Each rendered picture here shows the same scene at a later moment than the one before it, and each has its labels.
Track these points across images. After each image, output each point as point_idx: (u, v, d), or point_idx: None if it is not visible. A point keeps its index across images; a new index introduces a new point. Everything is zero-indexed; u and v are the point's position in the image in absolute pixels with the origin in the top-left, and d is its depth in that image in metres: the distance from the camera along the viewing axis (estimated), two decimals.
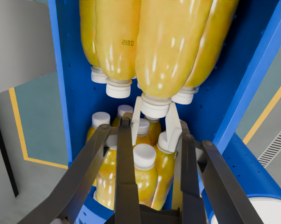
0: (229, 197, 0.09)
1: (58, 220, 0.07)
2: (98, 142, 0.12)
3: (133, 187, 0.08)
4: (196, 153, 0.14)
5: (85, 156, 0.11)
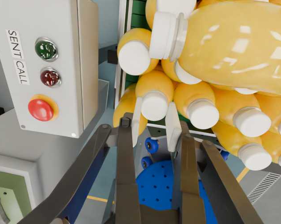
0: (229, 197, 0.09)
1: (58, 220, 0.07)
2: (99, 142, 0.12)
3: (133, 187, 0.08)
4: (196, 153, 0.14)
5: (86, 156, 0.11)
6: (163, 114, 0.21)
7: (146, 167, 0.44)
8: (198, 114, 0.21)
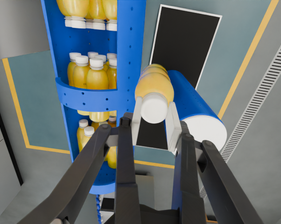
0: (229, 197, 0.09)
1: (58, 220, 0.07)
2: (99, 142, 0.12)
3: (133, 187, 0.08)
4: (196, 153, 0.14)
5: (86, 156, 0.11)
6: None
7: None
8: None
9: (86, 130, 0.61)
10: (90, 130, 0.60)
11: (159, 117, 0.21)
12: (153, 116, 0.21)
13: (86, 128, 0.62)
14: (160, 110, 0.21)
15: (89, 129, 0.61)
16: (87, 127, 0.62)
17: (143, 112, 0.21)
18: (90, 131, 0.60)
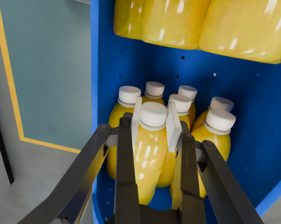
0: (229, 197, 0.09)
1: (58, 220, 0.07)
2: (98, 142, 0.12)
3: (133, 187, 0.08)
4: (196, 153, 0.14)
5: (85, 156, 0.11)
6: None
7: None
8: None
9: (150, 111, 0.20)
10: (160, 113, 0.20)
11: None
12: None
13: (147, 106, 0.21)
14: None
15: (156, 108, 0.21)
16: (149, 104, 0.21)
17: None
18: (162, 114, 0.20)
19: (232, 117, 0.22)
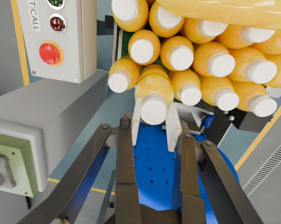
0: (229, 197, 0.09)
1: (58, 220, 0.07)
2: (98, 142, 0.12)
3: (133, 187, 0.08)
4: (196, 153, 0.14)
5: (85, 156, 0.11)
6: (149, 56, 0.26)
7: None
8: (176, 56, 0.26)
9: (147, 120, 0.21)
10: (157, 122, 0.21)
11: (194, 101, 0.29)
12: (190, 100, 0.29)
13: (146, 110, 0.21)
14: (195, 95, 0.29)
15: (155, 114, 0.21)
16: (149, 107, 0.20)
17: (183, 97, 0.29)
18: (159, 123, 0.21)
19: None
